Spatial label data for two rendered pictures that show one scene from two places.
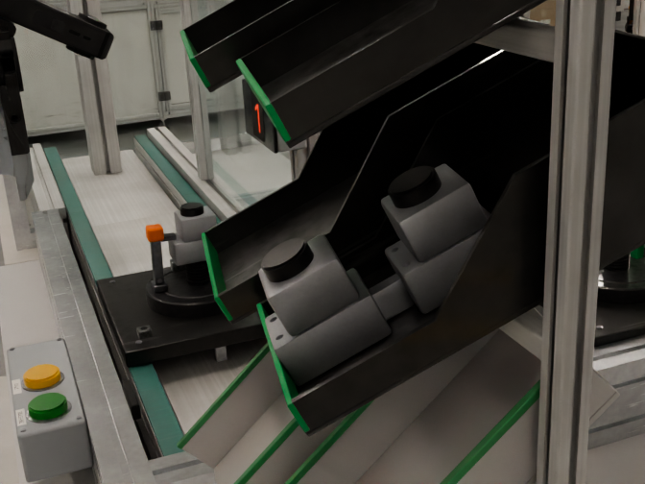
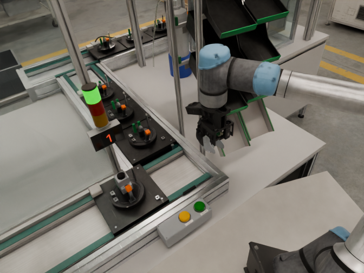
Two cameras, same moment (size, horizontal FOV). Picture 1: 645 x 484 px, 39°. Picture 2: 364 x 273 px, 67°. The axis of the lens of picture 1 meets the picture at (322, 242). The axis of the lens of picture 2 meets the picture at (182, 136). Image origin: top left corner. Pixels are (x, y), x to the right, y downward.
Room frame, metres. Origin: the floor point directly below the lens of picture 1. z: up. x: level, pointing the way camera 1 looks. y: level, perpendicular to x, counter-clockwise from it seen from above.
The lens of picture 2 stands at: (0.99, 0.87, 1.88)
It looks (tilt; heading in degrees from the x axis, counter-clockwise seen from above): 43 degrees down; 259
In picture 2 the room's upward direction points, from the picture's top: 6 degrees counter-clockwise
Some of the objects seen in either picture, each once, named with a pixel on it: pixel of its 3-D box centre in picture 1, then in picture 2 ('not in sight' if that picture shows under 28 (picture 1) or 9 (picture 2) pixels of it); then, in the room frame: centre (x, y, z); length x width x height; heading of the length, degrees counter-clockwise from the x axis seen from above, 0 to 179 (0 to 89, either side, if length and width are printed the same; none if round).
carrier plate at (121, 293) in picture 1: (201, 301); (128, 196); (1.09, 0.17, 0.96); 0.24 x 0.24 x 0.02; 20
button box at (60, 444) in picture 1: (47, 403); (184, 221); (0.90, 0.32, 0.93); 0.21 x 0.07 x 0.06; 20
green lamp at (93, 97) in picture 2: not in sight; (91, 93); (1.11, 0.05, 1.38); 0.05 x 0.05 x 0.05
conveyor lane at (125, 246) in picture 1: (205, 306); (109, 210); (1.18, 0.17, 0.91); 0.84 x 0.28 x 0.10; 20
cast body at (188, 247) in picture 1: (202, 229); (121, 179); (1.10, 0.16, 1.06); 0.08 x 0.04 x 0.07; 110
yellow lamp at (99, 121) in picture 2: not in sight; (99, 117); (1.11, 0.05, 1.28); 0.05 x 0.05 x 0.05
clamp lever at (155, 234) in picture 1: (162, 253); (129, 192); (1.08, 0.21, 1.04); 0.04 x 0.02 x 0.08; 110
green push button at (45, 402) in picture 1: (48, 409); (199, 206); (0.84, 0.30, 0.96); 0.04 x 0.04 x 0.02
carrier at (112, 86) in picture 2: not in sight; (101, 89); (1.15, -0.61, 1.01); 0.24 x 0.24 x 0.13; 20
